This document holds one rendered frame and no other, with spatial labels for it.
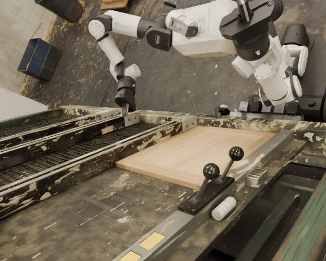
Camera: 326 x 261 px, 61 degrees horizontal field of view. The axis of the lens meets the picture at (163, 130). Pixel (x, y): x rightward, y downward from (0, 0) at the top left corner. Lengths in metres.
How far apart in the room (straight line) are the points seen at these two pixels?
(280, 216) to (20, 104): 4.26
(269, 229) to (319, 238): 0.21
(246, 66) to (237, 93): 1.69
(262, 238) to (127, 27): 0.98
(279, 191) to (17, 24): 5.66
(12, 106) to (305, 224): 4.38
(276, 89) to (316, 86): 1.20
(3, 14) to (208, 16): 5.21
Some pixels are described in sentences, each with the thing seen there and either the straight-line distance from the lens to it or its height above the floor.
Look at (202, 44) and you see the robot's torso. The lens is 1.11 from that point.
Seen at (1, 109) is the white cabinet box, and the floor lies 0.63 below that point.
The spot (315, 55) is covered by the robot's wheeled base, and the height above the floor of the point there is 0.17.
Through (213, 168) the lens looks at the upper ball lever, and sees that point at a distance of 0.61.
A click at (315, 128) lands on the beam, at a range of 1.26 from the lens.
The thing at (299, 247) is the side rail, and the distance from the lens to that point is 0.58.
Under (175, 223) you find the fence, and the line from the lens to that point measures 0.64.
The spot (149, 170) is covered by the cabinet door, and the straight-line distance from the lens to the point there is 0.96.
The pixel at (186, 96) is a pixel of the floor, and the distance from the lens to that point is 2.78.
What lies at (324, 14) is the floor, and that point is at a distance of 2.65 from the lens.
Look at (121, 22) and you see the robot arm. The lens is 1.30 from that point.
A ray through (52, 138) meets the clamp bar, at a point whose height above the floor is 1.41.
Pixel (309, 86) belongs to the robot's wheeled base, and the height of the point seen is 0.17.
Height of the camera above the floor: 2.08
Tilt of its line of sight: 48 degrees down
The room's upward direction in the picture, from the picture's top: 63 degrees counter-clockwise
